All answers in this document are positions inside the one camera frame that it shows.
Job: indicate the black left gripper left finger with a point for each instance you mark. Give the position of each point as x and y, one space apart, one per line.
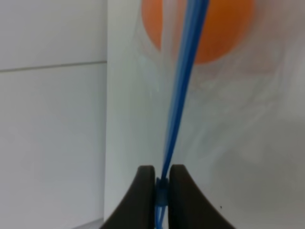
136 210

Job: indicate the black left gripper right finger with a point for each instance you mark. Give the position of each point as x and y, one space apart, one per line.
188 208

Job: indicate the clear zip bag blue seal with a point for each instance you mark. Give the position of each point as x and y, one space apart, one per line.
242 134

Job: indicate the orange toy fruit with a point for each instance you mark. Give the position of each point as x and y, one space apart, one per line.
226 23

